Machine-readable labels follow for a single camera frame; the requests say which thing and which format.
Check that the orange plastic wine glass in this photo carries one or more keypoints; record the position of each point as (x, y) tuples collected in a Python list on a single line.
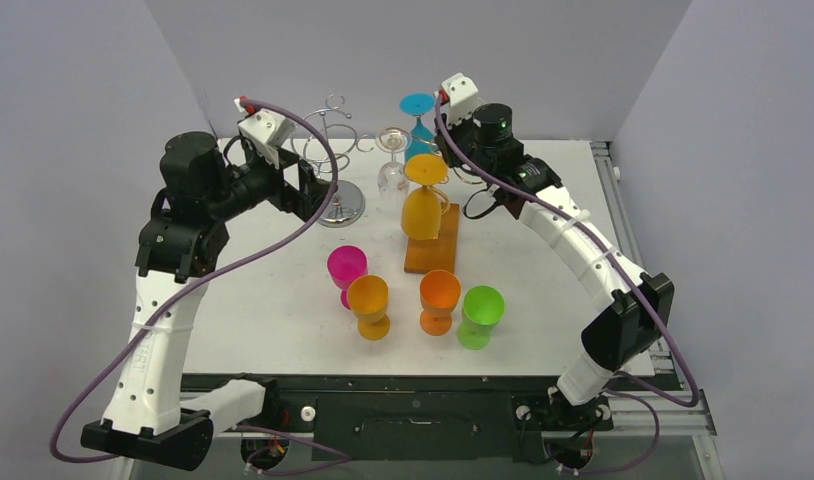
[(440, 292)]

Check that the gold wire glass rack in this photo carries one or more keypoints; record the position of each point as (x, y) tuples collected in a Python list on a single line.
[(440, 253)]

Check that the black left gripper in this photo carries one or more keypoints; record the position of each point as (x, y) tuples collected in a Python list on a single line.
[(311, 189)]

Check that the silver wire glass rack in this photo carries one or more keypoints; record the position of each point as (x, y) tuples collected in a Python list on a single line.
[(348, 204)]

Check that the clear small wine glass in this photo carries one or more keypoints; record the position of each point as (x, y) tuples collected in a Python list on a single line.
[(392, 182)]

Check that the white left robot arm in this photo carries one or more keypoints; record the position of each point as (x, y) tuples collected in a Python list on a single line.
[(177, 258)]

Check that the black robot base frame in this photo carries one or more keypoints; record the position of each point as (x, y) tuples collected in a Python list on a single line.
[(431, 418)]

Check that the pink plastic wine glass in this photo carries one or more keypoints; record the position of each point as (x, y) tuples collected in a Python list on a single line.
[(345, 264)]

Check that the blue plastic wine glass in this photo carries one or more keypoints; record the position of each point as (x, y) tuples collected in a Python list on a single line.
[(417, 105)]

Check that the yellow wine glass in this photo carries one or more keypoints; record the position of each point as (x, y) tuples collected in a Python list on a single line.
[(368, 299), (424, 207)]

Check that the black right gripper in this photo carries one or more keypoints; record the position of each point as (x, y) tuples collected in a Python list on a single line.
[(467, 157)]

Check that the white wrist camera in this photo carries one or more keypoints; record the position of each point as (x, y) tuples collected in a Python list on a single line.
[(461, 95), (265, 129)]

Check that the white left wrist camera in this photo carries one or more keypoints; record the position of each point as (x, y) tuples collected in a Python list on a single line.
[(265, 129)]

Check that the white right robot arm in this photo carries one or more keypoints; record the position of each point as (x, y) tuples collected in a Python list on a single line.
[(633, 305)]

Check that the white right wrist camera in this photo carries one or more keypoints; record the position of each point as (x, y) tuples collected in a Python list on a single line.
[(461, 95)]

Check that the green plastic wine glass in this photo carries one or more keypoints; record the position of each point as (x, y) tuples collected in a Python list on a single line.
[(482, 309)]

